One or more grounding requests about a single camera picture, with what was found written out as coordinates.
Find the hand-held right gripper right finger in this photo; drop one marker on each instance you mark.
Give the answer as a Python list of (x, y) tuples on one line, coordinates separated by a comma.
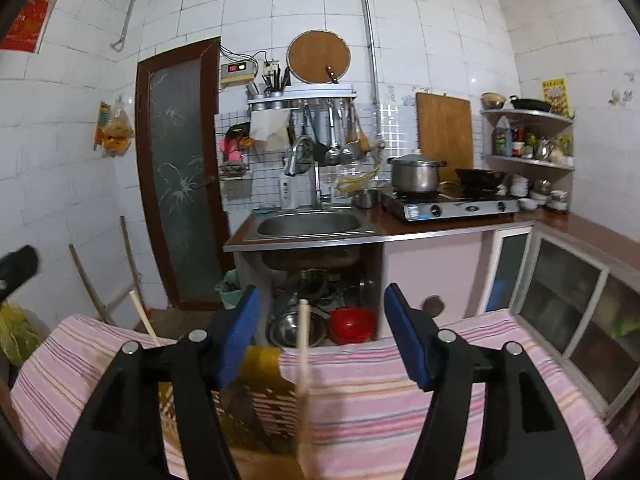
[(407, 340)]

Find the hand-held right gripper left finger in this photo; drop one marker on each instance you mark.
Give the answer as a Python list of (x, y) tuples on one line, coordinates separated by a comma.
[(240, 335)]

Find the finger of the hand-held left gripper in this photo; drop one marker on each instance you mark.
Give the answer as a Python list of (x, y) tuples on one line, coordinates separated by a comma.
[(20, 267)]

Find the yellow perforated utensil holder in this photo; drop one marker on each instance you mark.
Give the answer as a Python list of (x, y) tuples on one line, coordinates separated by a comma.
[(262, 375)]

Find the wooden chopstick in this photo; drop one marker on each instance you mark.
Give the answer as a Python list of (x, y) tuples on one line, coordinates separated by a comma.
[(144, 317), (302, 340)]

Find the row of hanging kitchen utensils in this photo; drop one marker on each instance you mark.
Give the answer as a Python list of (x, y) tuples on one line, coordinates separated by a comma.
[(332, 152)]

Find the cup of dark utensils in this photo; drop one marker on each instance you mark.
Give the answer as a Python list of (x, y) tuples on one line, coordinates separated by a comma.
[(275, 85)]

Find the steel basin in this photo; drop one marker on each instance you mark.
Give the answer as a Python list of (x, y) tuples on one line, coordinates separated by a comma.
[(285, 330)]

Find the green plastic bag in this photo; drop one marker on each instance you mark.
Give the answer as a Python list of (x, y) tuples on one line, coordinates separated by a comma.
[(230, 290)]

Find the red plastic basin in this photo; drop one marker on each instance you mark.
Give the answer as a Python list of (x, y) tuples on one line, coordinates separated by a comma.
[(352, 325)]

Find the yellow plastic bag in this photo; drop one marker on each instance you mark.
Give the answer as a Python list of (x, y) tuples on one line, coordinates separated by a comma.
[(15, 332)]

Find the wooden stick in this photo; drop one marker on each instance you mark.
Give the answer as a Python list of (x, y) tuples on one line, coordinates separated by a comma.
[(131, 255), (87, 282)]

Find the pink striped tablecloth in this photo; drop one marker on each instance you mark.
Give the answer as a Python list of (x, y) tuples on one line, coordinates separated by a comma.
[(360, 410)]

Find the steel sink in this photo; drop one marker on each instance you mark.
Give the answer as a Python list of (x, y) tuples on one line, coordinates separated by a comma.
[(310, 225)]

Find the steel gas stove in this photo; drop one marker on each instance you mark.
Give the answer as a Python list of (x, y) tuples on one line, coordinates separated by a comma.
[(450, 208)]

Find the small steel cup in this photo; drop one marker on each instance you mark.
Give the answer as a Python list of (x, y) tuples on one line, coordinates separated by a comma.
[(365, 199)]

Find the white soap bottle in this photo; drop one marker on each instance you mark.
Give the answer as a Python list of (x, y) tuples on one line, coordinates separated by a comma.
[(289, 192)]

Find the steel pot with lid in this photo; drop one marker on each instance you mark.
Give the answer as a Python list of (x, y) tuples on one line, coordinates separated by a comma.
[(416, 175)]

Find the hanging card packet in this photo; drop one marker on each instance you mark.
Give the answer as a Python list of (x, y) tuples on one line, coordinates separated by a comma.
[(102, 120)]

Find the steel faucet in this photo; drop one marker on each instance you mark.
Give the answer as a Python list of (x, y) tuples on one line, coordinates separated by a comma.
[(316, 180)]

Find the black wok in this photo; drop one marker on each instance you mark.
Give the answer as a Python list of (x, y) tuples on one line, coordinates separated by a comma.
[(480, 180)]

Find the brown frosted glass door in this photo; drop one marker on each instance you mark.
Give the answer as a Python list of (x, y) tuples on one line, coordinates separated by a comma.
[(175, 160)]

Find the stack of white bowls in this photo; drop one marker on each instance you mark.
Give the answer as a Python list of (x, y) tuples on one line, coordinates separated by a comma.
[(520, 187)]

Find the red rubber gloves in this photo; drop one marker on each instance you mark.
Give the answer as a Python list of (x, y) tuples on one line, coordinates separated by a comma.
[(232, 145)]

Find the hanging beige cloth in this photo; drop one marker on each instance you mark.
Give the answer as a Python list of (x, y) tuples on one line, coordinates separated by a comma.
[(267, 127)]

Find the rectangular wooden cutting board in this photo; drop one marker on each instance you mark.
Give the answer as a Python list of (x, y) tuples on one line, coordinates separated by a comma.
[(445, 130)]

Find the white plastic jug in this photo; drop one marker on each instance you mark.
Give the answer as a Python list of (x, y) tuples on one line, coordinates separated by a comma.
[(501, 137)]

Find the row of bottles and jars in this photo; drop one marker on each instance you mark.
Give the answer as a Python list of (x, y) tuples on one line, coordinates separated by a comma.
[(542, 147)]

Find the red printed box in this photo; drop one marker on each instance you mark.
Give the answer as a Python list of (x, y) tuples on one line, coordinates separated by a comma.
[(25, 25)]

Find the grey corner shelf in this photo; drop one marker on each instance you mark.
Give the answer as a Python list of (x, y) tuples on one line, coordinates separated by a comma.
[(525, 116)]

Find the beige bowl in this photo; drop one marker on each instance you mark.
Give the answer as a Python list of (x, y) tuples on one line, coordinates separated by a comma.
[(493, 100)]

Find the controller box with red display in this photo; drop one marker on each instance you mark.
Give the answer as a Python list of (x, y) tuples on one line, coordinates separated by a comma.
[(239, 71)]

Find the black pan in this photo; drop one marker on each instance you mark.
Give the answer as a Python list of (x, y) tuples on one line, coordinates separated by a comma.
[(530, 105)]

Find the round wooden board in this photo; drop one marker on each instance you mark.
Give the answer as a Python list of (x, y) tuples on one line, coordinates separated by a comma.
[(317, 55)]

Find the metal wall rack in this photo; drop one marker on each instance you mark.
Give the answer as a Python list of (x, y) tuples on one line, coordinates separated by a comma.
[(310, 97)]

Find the white wall socket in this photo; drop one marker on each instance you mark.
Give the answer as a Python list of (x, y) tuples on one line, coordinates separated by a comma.
[(272, 67)]

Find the grey wall pipe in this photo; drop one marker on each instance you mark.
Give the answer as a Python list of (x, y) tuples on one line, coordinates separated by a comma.
[(370, 60)]

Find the yellow wall poster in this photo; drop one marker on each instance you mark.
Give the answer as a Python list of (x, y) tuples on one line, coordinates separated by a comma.
[(556, 95)]

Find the decorative wall hooks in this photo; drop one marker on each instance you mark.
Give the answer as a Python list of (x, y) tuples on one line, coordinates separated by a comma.
[(620, 97)]

